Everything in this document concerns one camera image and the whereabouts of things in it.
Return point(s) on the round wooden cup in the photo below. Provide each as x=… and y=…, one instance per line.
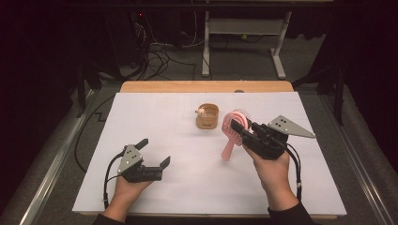
x=207, y=122

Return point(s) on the wooden table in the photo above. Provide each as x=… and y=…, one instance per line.
x=187, y=86

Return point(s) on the metal floor rail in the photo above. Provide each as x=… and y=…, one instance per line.
x=53, y=168
x=363, y=168

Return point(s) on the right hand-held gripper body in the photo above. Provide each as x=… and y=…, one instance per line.
x=266, y=143

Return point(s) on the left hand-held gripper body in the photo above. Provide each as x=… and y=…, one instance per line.
x=130, y=159

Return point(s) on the pink hairbrush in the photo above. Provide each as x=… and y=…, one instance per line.
x=230, y=150

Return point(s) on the white metal stand frame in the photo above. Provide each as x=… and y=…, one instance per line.
x=247, y=26

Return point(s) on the white table sheet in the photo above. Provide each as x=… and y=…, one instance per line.
x=194, y=187

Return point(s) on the person's left hand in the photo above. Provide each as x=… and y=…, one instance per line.
x=130, y=190

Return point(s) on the small white animal figure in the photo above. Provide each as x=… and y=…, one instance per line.
x=201, y=111

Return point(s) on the person's right hand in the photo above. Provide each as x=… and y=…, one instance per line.
x=273, y=175

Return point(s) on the small yellow ball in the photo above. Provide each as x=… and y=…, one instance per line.
x=244, y=36

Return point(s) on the black metal stand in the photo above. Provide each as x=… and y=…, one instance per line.
x=82, y=90
x=338, y=97

